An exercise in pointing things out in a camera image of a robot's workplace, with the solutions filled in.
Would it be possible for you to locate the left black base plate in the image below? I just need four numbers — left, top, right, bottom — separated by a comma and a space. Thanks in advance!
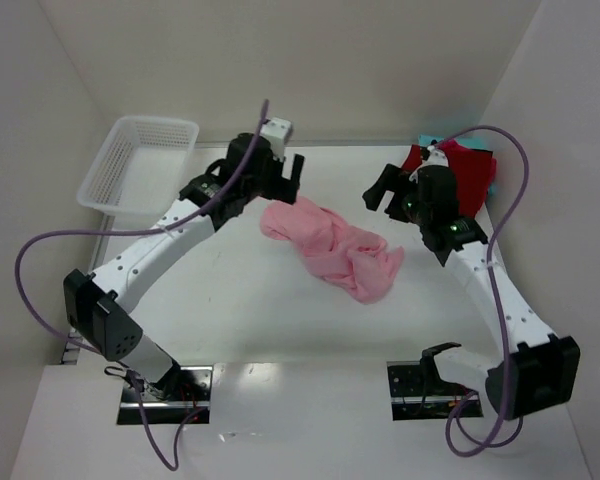
105, 366, 213, 426

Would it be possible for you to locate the pink t shirt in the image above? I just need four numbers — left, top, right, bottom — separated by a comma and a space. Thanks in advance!
260, 196, 405, 304

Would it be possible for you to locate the white plastic basket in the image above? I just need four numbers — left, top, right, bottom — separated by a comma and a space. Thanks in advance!
76, 116, 199, 221

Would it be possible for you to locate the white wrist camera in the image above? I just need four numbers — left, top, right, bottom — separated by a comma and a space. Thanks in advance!
420, 145, 449, 168
260, 117, 293, 162

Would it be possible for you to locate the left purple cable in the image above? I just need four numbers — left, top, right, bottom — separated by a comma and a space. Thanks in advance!
14, 98, 271, 472

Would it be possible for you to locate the teal t shirt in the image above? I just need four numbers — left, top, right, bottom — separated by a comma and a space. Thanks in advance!
417, 134, 497, 197

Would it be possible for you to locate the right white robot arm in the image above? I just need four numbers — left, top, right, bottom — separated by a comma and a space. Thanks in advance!
362, 164, 581, 421

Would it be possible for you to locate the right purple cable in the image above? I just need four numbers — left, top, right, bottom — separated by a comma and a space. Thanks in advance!
429, 124, 531, 458

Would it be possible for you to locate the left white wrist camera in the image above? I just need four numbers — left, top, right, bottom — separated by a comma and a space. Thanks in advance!
260, 117, 293, 162

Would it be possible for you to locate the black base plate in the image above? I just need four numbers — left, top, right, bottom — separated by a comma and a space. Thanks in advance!
387, 362, 470, 421
105, 366, 213, 426

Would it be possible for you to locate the purple cable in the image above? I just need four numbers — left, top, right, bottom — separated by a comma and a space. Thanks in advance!
429, 124, 531, 458
14, 98, 271, 472

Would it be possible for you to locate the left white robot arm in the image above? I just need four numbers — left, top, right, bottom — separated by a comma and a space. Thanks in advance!
63, 133, 305, 400

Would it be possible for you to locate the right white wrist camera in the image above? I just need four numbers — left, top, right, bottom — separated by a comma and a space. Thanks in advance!
420, 145, 449, 168

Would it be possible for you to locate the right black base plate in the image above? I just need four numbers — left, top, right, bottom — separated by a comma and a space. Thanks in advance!
387, 362, 470, 421

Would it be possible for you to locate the red t shirt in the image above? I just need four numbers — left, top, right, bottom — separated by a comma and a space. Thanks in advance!
401, 141, 497, 224

